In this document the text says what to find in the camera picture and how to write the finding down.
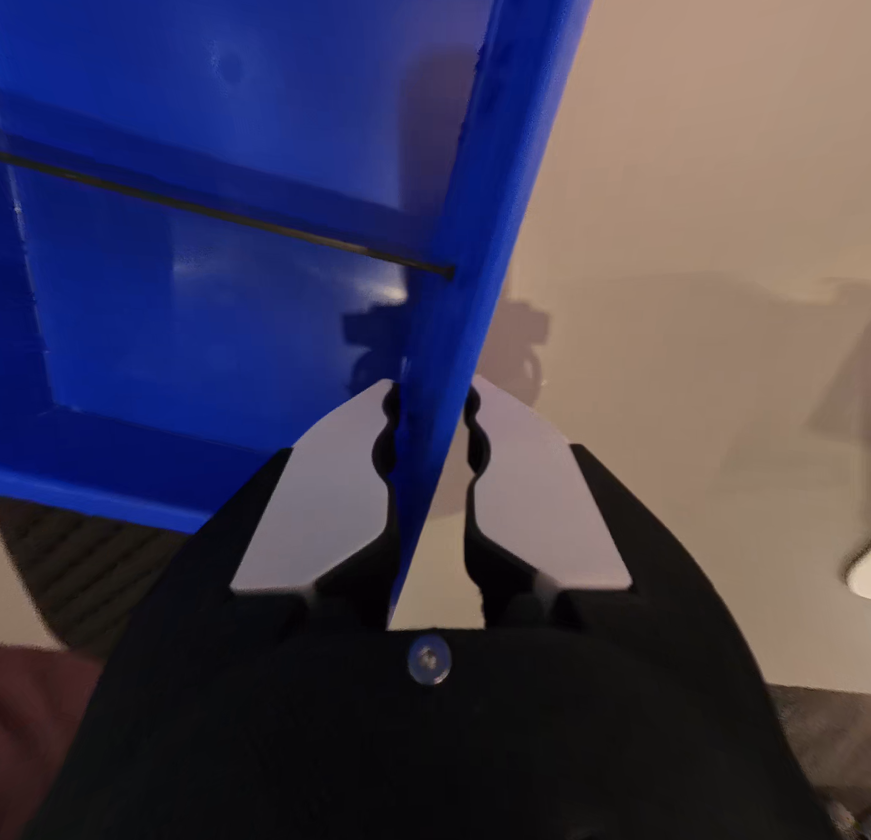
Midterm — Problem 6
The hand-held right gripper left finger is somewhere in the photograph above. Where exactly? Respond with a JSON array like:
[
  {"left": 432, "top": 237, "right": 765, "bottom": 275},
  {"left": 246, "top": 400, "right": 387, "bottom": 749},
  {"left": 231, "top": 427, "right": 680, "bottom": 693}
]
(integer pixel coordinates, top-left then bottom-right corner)
[{"left": 230, "top": 379, "right": 402, "bottom": 629}]

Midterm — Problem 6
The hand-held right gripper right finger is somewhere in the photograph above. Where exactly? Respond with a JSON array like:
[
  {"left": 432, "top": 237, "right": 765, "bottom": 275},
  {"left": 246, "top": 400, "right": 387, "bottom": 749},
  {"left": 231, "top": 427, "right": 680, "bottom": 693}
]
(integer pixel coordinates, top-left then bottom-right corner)
[{"left": 465, "top": 376, "right": 637, "bottom": 629}]

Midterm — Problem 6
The blue plastic parts bin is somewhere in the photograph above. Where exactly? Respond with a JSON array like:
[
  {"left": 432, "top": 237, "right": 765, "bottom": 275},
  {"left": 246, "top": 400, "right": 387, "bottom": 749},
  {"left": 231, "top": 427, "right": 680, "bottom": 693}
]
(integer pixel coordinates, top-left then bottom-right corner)
[{"left": 0, "top": 0, "right": 603, "bottom": 631}]

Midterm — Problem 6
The dark bin divider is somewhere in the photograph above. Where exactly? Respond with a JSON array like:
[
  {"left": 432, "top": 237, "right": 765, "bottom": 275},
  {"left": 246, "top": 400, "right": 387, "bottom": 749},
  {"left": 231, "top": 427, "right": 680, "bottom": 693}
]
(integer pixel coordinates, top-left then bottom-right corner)
[{"left": 0, "top": 151, "right": 457, "bottom": 281}]

